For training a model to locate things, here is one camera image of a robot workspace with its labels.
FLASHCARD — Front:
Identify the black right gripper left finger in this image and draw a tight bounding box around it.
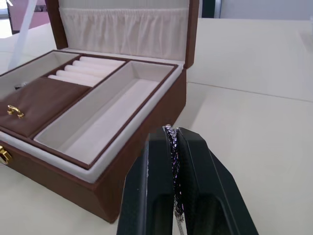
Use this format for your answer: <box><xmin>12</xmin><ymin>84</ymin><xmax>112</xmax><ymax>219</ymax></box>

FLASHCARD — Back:
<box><xmin>116</xmin><ymin>126</ymin><xmax>176</xmax><ymax>235</ymax></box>

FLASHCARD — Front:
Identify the brown-edged cream jewelry tray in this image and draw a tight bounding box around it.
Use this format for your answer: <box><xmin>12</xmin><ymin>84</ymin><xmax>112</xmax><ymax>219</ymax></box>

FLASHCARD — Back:
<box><xmin>0</xmin><ymin>50</ymin><xmax>177</xmax><ymax>171</ymax></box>

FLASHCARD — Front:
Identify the brown leather jewelry box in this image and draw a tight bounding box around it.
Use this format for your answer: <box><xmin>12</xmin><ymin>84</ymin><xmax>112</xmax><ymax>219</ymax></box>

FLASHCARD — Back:
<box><xmin>0</xmin><ymin>0</ymin><xmax>201</xmax><ymax>225</ymax></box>

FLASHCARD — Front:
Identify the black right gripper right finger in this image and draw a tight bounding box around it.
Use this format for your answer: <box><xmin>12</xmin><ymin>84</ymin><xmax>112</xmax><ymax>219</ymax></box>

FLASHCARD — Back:
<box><xmin>176</xmin><ymin>127</ymin><xmax>260</xmax><ymax>235</ymax></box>

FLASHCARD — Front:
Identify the white translucent strip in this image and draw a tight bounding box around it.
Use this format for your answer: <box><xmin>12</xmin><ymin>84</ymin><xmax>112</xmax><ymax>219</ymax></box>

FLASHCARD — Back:
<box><xmin>6</xmin><ymin>0</ymin><xmax>35</xmax><ymax>70</ymax></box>

